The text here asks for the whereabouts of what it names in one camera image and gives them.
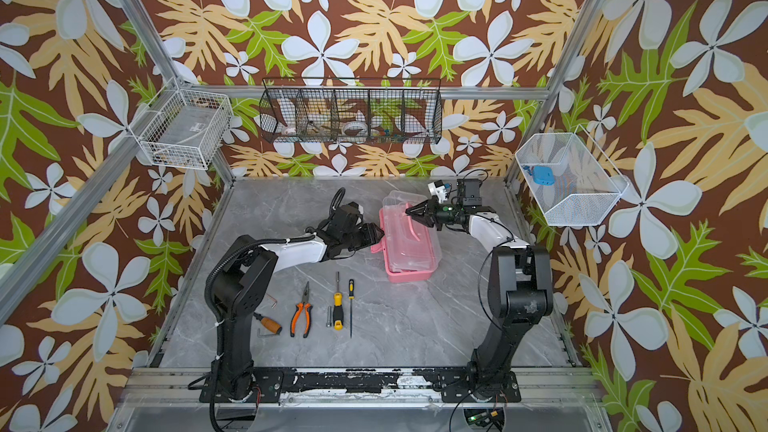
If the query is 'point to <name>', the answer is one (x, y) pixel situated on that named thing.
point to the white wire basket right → (570, 182)
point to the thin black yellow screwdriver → (351, 289)
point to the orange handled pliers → (297, 312)
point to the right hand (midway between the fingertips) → (408, 212)
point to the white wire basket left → (183, 127)
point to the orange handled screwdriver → (272, 325)
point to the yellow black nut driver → (338, 312)
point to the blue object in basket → (543, 175)
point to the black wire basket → (346, 110)
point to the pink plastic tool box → (411, 245)
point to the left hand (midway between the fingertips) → (379, 230)
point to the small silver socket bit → (329, 317)
